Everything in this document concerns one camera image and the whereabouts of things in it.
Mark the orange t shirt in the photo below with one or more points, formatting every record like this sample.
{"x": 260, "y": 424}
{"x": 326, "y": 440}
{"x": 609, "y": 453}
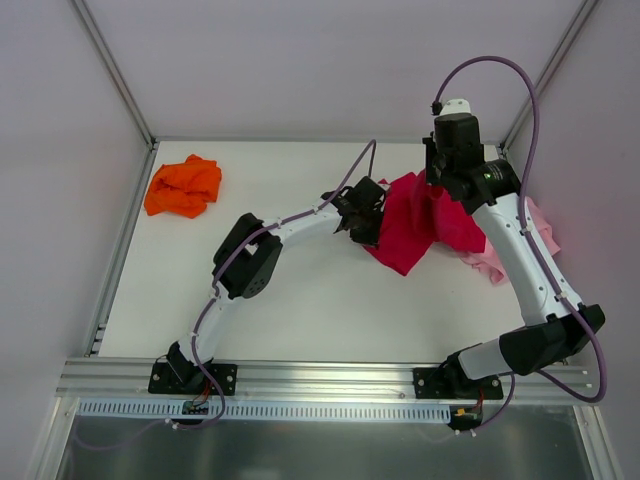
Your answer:
{"x": 185, "y": 189}

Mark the white slotted cable duct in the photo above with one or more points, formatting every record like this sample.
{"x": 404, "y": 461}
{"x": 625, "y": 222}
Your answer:
{"x": 266, "y": 410}

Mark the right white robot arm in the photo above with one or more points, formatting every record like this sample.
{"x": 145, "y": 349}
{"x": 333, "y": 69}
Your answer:
{"x": 557, "y": 323}

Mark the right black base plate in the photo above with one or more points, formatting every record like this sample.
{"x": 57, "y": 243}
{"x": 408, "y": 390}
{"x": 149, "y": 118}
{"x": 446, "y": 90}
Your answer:
{"x": 430, "y": 384}

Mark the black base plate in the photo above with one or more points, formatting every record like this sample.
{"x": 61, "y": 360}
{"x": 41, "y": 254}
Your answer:
{"x": 430, "y": 384}
{"x": 225, "y": 378}

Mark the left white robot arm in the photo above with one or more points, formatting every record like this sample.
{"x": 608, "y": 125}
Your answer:
{"x": 243, "y": 266}

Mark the left aluminium frame post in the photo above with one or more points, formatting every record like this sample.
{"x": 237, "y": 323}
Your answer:
{"x": 89, "y": 24}

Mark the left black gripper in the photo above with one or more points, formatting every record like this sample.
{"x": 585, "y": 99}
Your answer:
{"x": 364, "y": 215}

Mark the right aluminium frame post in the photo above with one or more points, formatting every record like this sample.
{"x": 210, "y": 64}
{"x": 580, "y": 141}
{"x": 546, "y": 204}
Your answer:
{"x": 552, "y": 66}

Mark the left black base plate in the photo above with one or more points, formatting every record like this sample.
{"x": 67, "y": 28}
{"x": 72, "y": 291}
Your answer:
{"x": 225, "y": 378}

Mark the red t shirt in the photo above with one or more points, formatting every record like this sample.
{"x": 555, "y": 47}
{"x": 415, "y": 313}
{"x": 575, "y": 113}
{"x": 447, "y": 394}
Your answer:
{"x": 417, "y": 215}

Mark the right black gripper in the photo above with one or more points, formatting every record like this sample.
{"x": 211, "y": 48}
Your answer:
{"x": 437, "y": 167}

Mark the aluminium mounting rail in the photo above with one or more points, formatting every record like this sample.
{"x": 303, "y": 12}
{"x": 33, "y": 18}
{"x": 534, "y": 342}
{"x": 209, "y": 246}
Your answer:
{"x": 111, "y": 377}

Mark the aluminium frame post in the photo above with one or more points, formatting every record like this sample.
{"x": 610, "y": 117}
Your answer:
{"x": 552, "y": 66}
{"x": 89, "y": 24}

